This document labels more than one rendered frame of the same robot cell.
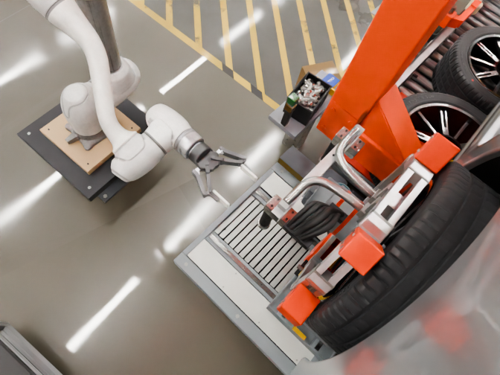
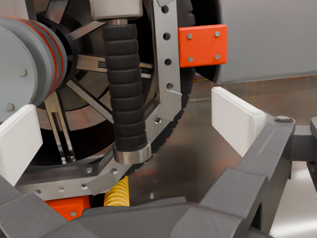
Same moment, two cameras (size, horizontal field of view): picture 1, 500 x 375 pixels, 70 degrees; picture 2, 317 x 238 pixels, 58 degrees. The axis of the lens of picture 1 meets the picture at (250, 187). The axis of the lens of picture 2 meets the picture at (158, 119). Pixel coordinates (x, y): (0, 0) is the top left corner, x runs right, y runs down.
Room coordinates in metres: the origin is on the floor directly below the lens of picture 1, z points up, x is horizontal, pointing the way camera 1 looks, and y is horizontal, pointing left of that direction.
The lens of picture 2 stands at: (0.55, 0.19, 0.89)
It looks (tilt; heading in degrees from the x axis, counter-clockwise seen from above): 18 degrees down; 237
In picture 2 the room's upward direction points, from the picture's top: 4 degrees counter-clockwise
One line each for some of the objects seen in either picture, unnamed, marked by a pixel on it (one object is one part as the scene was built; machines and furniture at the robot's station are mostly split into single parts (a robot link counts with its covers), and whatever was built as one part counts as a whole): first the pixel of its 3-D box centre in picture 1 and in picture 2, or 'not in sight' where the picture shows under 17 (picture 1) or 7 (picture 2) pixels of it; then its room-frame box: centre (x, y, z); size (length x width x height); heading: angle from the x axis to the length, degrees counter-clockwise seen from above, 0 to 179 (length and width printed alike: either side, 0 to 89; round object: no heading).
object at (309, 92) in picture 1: (307, 97); not in sight; (1.17, -0.14, 0.51); 0.20 x 0.14 x 0.13; 161
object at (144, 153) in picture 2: (267, 216); (125, 90); (0.41, -0.08, 0.83); 0.04 x 0.04 x 0.16
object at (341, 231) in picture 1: (341, 212); (12, 64); (0.49, -0.30, 0.85); 0.21 x 0.14 x 0.14; 63
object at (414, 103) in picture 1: (435, 156); not in sight; (1.16, -0.87, 0.39); 0.66 x 0.66 x 0.24
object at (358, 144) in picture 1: (347, 142); not in sight; (0.70, -0.26, 0.93); 0.09 x 0.05 x 0.05; 63
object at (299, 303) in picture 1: (297, 304); (198, 45); (0.17, -0.23, 0.85); 0.09 x 0.08 x 0.07; 153
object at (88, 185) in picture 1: (101, 147); not in sight; (0.77, 0.81, 0.15); 0.50 x 0.50 x 0.30; 66
